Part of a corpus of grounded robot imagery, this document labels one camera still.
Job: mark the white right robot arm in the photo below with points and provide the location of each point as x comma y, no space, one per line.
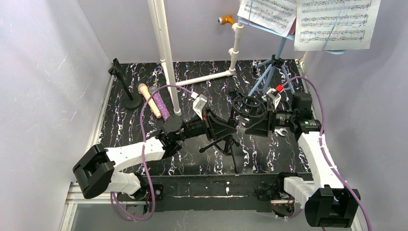
329,202

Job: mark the purple glitter microphone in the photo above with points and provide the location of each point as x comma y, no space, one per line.
160,104

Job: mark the black tripod shock-mount stand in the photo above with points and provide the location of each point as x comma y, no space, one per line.
242,111

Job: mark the blue tripod music stand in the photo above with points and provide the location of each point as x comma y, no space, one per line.
275,62

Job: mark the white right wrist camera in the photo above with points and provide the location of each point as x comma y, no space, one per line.
275,96

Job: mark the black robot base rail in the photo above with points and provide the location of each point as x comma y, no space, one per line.
217,192

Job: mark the black round-base microphone stand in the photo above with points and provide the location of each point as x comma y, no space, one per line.
131,100

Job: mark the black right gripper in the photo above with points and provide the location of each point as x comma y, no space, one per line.
269,121

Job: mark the silver open-end wrench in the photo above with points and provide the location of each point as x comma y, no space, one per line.
281,132

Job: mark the pink toy microphone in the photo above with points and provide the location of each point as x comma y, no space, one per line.
144,90

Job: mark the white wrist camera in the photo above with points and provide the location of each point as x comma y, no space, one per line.
199,103
275,96

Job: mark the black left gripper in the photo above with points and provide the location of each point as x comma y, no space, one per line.
208,124

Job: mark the white PVC pipe frame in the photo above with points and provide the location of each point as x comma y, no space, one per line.
158,18

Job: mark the orange pipe valve fitting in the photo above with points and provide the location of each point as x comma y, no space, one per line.
226,20

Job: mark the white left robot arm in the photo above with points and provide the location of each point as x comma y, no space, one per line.
100,169

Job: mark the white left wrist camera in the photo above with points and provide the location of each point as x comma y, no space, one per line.
199,103

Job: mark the sheet music page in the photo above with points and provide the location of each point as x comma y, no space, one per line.
335,25
277,15

